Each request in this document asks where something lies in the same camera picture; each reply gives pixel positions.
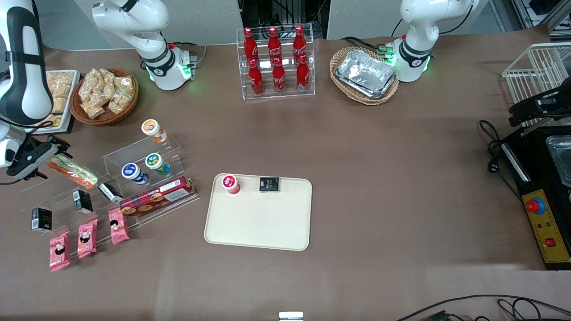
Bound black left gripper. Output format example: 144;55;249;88
509;87;571;128

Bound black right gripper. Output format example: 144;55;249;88
6;136;72;181

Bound sandwich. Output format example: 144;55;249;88
48;154;99;189

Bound metal tray in machine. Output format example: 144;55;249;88
546;136;571;188

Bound white rectangular plastic tray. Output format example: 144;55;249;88
28;70;81;135

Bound aluminium foil tray stack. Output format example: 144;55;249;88
335;49;398;99

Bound cream plastic tray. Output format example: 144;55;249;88
204;173;313;251

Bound long clear acrylic step shelf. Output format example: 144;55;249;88
20;172;201;263

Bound small black carton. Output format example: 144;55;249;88
98;183;124;204
31;208;53;233
73;190;93;214

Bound black machine with yellow panel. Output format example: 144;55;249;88
502;127;571;271

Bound small clear acrylic step stand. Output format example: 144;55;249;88
103;132;183;188

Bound blue lid snack cup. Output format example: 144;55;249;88
121;163;149;185

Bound pink snack pack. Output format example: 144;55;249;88
108;208;130;245
49;232;71;272
77;219;99;259

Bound brown wicker basket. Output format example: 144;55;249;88
69;68;139;126

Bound green lid snack cup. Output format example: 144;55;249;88
145;153;171;175

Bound orange lid snack cup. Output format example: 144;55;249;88
141;119;168;144

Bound red cookie box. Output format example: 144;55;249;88
120;176;196;217

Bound red lid snack cup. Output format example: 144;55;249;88
222;174;241;196

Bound light wicker basket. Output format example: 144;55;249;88
330;46;400;106

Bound red cola bottle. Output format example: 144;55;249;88
243;28;259;64
296;55;310;91
267;27;282;62
248;59;265;96
272;58;287;93
293;25;307;61

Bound clear acrylic bottle rack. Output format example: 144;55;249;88
236;23;316;100

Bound black power cable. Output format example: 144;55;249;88
479;119;523;202

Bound white wire basket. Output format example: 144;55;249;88
502;42;571;128

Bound black cables at left arm base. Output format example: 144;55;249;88
341;36;395;56

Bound grey cable at right arm base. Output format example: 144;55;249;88
172;41;208;68

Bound black cable bundle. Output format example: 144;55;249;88
395;294;571;321

